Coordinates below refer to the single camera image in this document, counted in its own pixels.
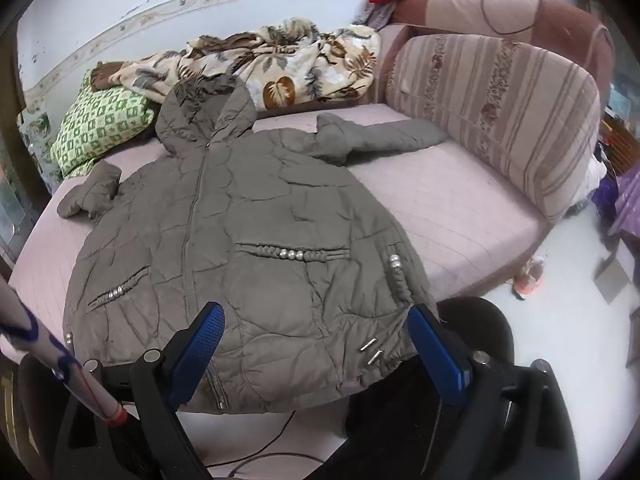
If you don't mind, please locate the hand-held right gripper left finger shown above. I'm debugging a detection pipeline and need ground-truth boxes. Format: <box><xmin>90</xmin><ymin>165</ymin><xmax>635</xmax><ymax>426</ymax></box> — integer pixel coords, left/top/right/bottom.
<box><xmin>52</xmin><ymin>301</ymin><xmax>226</xmax><ymax>480</ymax></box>

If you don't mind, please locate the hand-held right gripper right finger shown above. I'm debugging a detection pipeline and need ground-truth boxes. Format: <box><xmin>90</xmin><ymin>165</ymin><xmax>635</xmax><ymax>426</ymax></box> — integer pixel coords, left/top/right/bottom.
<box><xmin>406</xmin><ymin>304</ymin><xmax>581</xmax><ymax>480</ymax></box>

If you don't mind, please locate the grey hooded puffer jacket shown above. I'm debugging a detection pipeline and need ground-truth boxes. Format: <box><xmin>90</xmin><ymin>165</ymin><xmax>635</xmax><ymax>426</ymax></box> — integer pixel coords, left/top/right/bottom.
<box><xmin>56</xmin><ymin>74</ymin><xmax>451</xmax><ymax>416</ymax></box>

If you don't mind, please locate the pink sofa bed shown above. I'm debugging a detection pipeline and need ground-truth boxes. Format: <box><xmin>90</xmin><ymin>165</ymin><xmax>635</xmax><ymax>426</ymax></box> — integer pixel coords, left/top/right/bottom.
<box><xmin>0</xmin><ymin>0</ymin><xmax>617</xmax><ymax>376</ymax></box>

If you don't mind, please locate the cardboard piece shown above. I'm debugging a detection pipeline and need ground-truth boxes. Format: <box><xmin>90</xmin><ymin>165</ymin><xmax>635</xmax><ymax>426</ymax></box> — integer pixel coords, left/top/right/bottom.
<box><xmin>594</xmin><ymin>250</ymin><xmax>632</xmax><ymax>305</ymax></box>

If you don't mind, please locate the white cloth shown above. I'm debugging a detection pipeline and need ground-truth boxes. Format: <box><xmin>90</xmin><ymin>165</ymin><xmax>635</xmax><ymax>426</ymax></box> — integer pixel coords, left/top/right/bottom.
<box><xmin>565</xmin><ymin>152</ymin><xmax>608</xmax><ymax>218</ymax></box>

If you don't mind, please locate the purple cloth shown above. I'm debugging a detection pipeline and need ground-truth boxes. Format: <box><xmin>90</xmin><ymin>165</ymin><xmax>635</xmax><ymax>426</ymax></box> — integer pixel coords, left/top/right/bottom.
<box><xmin>592</xmin><ymin>160</ymin><xmax>640</xmax><ymax>241</ymax></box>

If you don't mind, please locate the green patterned pillow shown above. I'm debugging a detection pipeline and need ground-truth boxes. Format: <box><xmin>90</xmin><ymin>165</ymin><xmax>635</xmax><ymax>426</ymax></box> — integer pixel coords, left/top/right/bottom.
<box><xmin>50</xmin><ymin>70</ymin><xmax>156</xmax><ymax>178</ymax></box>

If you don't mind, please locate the striped sofa back cushion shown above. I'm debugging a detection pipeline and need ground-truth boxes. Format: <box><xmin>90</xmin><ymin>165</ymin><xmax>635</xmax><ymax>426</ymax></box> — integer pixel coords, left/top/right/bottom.
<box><xmin>385</xmin><ymin>34</ymin><xmax>601</xmax><ymax>223</ymax></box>

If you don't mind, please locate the floral pillow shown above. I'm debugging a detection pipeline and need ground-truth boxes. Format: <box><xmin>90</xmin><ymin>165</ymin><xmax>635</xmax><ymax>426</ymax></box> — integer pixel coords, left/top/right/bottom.
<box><xmin>20</xmin><ymin>110</ymin><xmax>63</xmax><ymax>181</ymax></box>

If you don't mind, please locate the brown wooden furniture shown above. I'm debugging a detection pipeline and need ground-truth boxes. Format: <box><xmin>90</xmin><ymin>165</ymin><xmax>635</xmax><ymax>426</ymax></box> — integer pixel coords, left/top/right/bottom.
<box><xmin>600</xmin><ymin>110</ymin><xmax>640</xmax><ymax>171</ymax></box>

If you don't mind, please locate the leaf print blanket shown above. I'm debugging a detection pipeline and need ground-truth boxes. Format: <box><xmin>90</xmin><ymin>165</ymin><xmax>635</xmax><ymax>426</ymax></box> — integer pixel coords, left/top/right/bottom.
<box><xmin>92</xmin><ymin>17</ymin><xmax>382</xmax><ymax>111</ymax></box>

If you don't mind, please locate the grey cloth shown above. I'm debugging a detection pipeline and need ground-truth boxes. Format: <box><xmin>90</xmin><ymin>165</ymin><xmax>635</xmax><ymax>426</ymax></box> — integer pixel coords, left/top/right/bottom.
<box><xmin>357</xmin><ymin>0</ymin><xmax>398</xmax><ymax>31</ymax></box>

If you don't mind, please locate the black cable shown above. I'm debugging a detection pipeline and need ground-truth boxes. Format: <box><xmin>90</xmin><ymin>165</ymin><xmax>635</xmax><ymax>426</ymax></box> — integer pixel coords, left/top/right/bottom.
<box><xmin>225</xmin><ymin>410</ymin><xmax>331</xmax><ymax>480</ymax></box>

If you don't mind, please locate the white printed cable sleeve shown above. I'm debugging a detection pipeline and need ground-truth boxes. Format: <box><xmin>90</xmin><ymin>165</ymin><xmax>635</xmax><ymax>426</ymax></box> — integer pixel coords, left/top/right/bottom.
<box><xmin>0</xmin><ymin>277</ymin><xmax>129</xmax><ymax>427</ymax></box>

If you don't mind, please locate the dark wooden frame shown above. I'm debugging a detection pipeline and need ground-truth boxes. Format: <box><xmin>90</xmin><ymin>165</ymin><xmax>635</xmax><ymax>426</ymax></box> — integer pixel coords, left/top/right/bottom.
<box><xmin>0</xmin><ymin>45</ymin><xmax>56</xmax><ymax>271</ymax></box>

